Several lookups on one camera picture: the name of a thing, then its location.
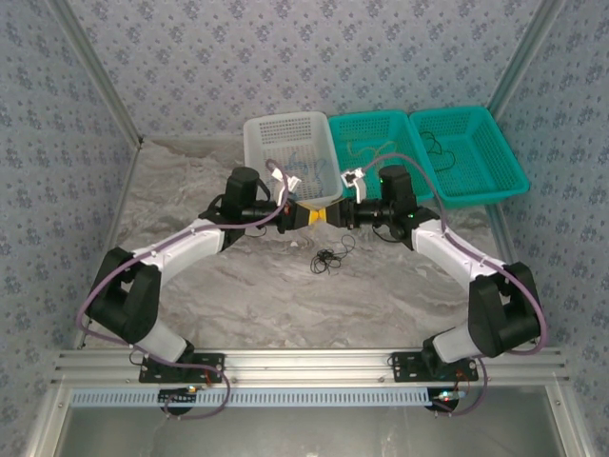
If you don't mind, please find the white perforated plastic basket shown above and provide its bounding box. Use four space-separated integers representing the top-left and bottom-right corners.
242 110 344 216

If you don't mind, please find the teal perforated plastic basket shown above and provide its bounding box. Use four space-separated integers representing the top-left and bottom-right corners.
408 105 532 209
327 109 438 216

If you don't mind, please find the small circuit board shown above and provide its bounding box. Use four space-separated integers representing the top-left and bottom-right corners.
158 386 199 411
429 387 465 413

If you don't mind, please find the grey metal shelf panel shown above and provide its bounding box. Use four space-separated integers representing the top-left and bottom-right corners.
26 385 589 457

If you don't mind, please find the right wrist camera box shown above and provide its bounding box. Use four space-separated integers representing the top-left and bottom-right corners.
341 167 368 201

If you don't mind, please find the aluminium front rail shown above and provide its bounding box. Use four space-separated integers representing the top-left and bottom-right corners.
51 347 570 387

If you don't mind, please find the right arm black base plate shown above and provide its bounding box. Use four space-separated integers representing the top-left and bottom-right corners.
389 351 481 385

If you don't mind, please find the slotted white cable duct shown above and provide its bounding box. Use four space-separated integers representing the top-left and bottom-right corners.
69 387 434 409

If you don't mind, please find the aluminium frame post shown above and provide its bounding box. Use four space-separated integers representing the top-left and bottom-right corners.
487 0 568 120
47 0 146 148

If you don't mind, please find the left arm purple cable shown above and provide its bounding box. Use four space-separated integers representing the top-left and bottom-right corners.
75 159 292 423

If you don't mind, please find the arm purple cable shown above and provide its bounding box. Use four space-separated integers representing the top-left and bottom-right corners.
354 151 551 419
75 159 292 423

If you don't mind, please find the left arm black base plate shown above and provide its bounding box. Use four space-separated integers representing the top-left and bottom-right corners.
137 352 226 385

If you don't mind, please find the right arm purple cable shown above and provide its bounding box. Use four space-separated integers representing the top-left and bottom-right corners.
354 151 551 419

